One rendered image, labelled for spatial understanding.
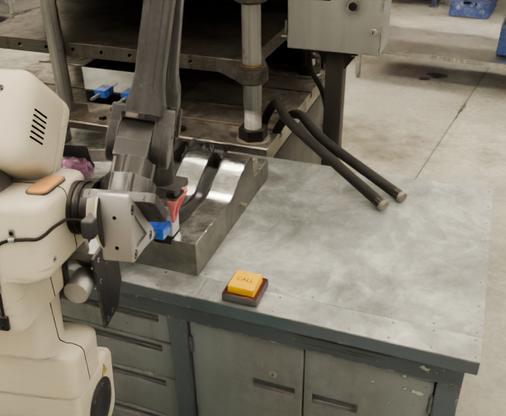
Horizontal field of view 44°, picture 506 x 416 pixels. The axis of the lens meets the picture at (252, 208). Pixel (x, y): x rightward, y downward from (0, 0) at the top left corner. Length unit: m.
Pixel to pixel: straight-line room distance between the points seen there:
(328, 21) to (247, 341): 1.02
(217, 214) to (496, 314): 1.51
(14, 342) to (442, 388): 0.86
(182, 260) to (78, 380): 0.40
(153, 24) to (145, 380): 1.04
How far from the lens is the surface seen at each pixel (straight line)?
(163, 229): 1.38
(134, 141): 1.01
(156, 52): 1.03
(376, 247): 1.56
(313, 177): 1.85
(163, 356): 1.67
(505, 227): 3.28
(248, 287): 1.35
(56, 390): 1.20
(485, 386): 2.41
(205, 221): 1.48
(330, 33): 2.02
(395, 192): 1.74
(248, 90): 2.02
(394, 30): 5.38
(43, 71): 2.94
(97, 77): 2.35
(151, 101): 1.03
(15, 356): 1.16
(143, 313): 1.62
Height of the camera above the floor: 1.68
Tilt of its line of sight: 31 degrees down
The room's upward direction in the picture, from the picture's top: 1 degrees counter-clockwise
